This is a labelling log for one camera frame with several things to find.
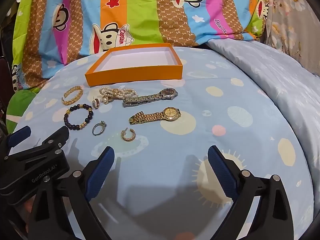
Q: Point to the grey floral cloth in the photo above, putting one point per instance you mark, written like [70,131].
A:
[292,22]

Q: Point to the small gold stud earring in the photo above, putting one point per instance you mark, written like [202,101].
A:
[95,103]

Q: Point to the pale blue quilt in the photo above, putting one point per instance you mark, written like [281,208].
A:
[280,85]

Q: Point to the gold woven bangle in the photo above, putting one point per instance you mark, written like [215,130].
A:
[65,101]

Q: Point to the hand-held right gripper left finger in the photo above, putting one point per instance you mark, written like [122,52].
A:
[100,171]

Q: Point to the pearl drop earring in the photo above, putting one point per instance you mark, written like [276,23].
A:
[106,101]

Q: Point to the striped cartoon monkey blanket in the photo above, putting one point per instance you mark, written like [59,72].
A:
[140,17]

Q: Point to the orange cardboard box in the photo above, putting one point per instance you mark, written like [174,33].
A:
[130,75]

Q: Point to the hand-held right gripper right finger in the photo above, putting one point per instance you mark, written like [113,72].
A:
[222,172]

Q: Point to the green cushion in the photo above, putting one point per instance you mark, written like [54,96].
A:
[20,110]

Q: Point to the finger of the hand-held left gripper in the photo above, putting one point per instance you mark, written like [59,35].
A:
[20,134]
[53,140]

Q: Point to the gold hoop earring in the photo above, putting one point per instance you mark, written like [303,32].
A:
[125,138]

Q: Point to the blue planet print blanket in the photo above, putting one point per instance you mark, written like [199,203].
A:
[162,175]

